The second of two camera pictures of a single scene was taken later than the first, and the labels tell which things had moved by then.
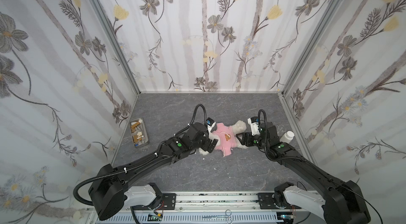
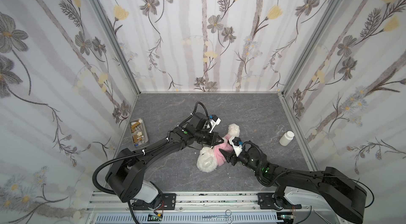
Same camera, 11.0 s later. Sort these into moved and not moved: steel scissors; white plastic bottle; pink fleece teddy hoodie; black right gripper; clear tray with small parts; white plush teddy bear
Moved: pink fleece teddy hoodie; white plush teddy bear; black right gripper
Not moved: steel scissors; clear tray with small parts; white plastic bottle
